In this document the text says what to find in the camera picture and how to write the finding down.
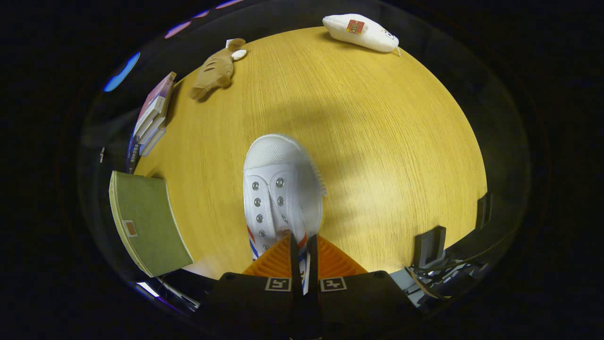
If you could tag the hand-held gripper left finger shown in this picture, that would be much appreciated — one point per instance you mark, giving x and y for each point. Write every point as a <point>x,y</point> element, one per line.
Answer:
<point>295,264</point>

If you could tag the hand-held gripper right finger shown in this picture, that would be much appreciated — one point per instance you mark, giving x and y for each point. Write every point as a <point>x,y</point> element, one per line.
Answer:
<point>313,264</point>

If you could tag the white canvas shoe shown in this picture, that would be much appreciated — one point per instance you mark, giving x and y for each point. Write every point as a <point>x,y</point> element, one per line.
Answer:
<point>278,189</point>

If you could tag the green fabric storage box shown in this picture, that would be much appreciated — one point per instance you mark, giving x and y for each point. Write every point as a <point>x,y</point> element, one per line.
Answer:
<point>146,222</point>

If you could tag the computer monitor screen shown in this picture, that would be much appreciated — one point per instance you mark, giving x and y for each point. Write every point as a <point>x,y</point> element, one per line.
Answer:
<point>146,288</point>

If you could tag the light blue cover book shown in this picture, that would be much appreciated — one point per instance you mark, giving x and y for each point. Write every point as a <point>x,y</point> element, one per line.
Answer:
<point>153,141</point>

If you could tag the dark blue book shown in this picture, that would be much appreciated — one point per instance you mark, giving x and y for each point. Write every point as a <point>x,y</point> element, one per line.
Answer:
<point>133,156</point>

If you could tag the white page book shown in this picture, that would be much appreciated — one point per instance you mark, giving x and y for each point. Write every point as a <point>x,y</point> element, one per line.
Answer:
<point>152,127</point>

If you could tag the brown plush toy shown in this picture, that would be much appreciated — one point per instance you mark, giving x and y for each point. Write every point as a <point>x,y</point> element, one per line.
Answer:
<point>214,71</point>

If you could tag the pink cover book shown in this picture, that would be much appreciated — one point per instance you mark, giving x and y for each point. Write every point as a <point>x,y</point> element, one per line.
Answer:
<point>158,94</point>

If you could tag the white plush pillow toy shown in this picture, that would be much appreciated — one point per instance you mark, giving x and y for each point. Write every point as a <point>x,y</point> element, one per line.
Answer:
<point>361,33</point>

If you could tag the black bracket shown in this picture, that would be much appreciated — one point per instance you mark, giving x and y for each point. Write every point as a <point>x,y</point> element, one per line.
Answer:
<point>482,210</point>
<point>429,245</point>

